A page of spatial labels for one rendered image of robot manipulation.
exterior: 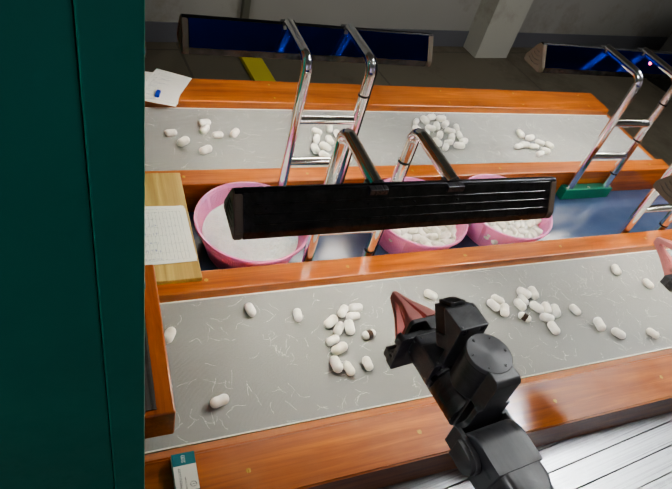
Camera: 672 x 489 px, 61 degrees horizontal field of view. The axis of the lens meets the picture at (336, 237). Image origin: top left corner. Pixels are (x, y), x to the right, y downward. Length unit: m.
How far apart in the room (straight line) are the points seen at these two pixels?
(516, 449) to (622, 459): 0.71
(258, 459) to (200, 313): 0.33
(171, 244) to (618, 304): 1.10
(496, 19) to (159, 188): 3.37
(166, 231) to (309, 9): 2.71
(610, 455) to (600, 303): 0.38
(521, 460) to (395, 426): 0.40
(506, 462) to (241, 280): 0.68
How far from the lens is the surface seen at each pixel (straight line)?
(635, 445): 1.47
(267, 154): 1.57
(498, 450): 0.72
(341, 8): 3.89
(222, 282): 1.19
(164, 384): 0.95
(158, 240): 1.25
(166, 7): 3.54
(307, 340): 1.17
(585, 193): 2.03
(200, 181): 1.41
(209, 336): 1.14
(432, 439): 1.10
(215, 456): 1.00
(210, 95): 1.73
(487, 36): 4.42
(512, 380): 0.70
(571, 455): 1.35
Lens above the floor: 1.67
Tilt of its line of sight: 43 degrees down
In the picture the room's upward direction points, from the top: 18 degrees clockwise
